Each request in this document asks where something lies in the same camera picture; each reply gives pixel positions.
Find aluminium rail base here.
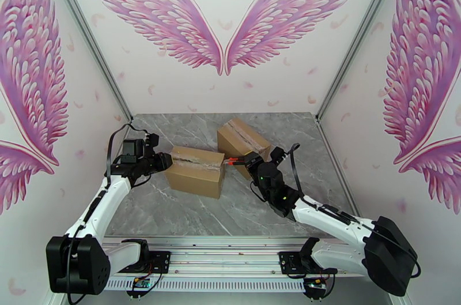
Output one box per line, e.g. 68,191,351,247
101,236,366,294

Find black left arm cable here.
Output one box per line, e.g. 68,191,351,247
66,121,150,305

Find aluminium frame post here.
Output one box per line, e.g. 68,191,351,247
315,0,410,125
39,0,134,125

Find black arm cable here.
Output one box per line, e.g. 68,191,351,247
282,142,422,280
66,121,150,305

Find large taped cardboard box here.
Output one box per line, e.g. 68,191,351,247
164,145,226,201

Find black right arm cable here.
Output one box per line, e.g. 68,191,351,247
282,142,422,280

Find small taped cardboard box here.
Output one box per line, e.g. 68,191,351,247
217,118,272,182

